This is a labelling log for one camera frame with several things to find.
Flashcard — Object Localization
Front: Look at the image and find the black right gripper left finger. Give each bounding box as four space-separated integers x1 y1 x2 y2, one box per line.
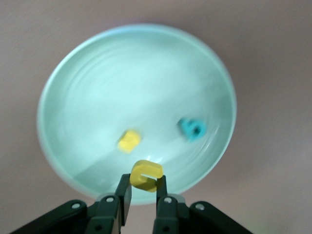
9 173 134 234

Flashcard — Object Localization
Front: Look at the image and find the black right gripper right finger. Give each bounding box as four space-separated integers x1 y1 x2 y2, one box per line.
152 174 252 234

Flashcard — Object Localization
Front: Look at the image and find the yellow foam letter u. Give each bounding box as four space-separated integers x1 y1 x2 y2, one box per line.
130 160 163 193

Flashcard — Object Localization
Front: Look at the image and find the yellow foam letter s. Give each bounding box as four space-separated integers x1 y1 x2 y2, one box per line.
117 129 142 154

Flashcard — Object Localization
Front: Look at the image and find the pale green plate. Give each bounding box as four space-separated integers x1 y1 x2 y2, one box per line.
36 23 237 205

